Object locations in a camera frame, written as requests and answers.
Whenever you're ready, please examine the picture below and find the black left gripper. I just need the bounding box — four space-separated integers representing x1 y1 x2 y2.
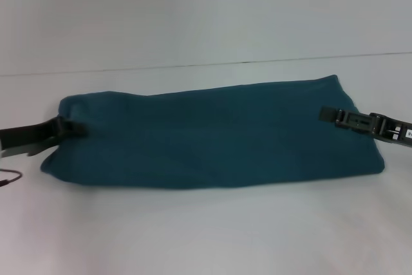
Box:
0 116 88 158

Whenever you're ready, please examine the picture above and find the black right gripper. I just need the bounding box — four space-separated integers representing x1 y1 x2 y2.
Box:
319 106 412 147

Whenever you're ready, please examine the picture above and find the teal FREE! print t-shirt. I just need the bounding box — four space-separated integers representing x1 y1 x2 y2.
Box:
40 74 386 189

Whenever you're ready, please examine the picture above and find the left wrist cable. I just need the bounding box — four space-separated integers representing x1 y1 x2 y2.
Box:
0 169 23 187

